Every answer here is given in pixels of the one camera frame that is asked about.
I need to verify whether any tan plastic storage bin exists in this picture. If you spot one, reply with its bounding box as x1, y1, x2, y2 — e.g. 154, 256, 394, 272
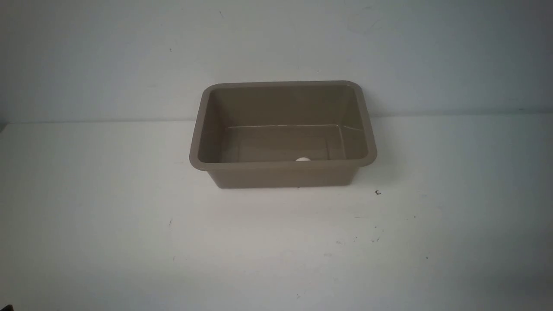
189, 80, 378, 189

